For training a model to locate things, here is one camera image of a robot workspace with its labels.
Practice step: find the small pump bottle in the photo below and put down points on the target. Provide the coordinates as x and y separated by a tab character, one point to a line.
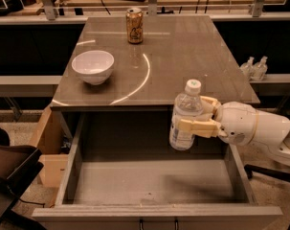
259	70
247	68

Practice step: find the dark brown chair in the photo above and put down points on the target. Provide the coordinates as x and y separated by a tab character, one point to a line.
19	166

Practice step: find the clear plastic water bottle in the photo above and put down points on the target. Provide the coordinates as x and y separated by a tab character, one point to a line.
186	105

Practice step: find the small pump bottle right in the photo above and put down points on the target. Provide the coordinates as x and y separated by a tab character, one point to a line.
259	70

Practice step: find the white bowl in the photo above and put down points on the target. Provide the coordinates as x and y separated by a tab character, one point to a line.
93	67

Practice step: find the gold soda can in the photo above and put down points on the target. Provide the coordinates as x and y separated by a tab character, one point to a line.
134	25

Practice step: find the open grey top drawer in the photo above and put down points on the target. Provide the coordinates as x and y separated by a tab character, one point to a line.
119	172

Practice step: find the small pump bottle left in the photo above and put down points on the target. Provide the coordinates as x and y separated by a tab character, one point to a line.
247	68

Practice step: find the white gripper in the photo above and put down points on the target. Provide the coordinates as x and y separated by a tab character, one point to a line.
236	122

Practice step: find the black drawer handle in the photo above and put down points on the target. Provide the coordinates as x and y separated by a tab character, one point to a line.
158	225

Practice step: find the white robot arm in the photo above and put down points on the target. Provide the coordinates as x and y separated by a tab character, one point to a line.
271	136

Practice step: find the grey cabinet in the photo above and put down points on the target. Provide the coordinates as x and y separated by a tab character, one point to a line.
176	48

